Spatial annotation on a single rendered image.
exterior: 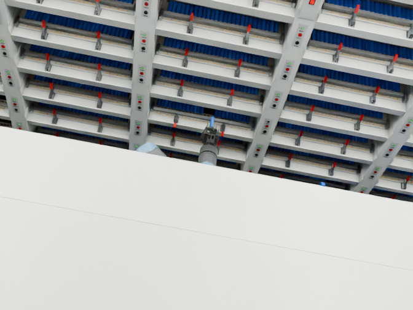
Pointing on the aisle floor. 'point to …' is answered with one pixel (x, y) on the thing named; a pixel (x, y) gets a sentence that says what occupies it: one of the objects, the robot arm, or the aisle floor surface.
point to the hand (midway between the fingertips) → (211, 127)
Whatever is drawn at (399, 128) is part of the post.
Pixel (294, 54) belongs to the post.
